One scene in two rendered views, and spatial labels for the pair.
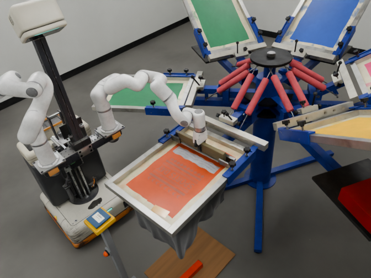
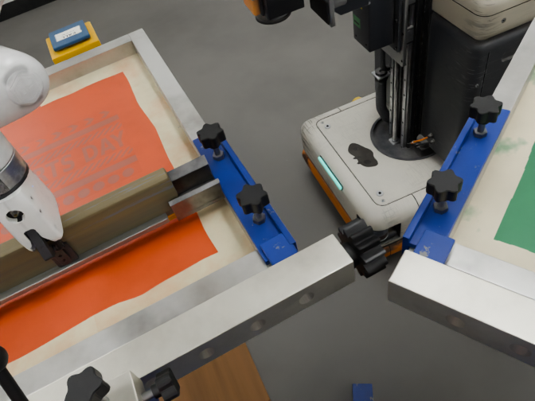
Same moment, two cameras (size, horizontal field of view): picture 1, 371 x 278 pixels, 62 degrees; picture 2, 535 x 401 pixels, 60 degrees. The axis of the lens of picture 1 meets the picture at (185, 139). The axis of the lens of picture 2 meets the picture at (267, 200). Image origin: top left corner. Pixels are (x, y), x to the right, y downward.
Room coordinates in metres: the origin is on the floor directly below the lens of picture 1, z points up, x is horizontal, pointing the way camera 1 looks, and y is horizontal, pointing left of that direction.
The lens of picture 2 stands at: (2.07, -0.35, 1.54)
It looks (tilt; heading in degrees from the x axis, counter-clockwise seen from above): 49 degrees down; 120
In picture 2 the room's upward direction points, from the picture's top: 16 degrees counter-clockwise
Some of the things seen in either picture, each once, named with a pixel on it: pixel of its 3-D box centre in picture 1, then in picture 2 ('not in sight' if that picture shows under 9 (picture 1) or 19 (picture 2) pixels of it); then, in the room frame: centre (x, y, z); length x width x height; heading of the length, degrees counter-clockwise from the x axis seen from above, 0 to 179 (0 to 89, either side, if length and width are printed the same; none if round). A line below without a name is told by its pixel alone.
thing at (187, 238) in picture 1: (202, 213); not in sight; (1.23, -0.06, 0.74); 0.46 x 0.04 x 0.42; 134
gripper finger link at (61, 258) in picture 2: not in sight; (59, 255); (1.57, -0.12, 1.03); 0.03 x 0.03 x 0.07; 44
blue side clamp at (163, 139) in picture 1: (175, 133); (241, 196); (1.78, 0.07, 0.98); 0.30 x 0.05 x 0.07; 134
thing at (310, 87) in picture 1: (267, 94); not in sight; (2.15, -0.71, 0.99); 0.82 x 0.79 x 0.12; 134
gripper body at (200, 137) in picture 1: (200, 134); (19, 200); (1.55, -0.10, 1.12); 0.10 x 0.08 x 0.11; 134
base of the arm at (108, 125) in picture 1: (105, 117); not in sight; (1.73, 0.51, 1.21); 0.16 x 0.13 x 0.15; 39
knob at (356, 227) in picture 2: not in sight; (353, 252); (1.98, -0.03, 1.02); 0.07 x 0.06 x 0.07; 134
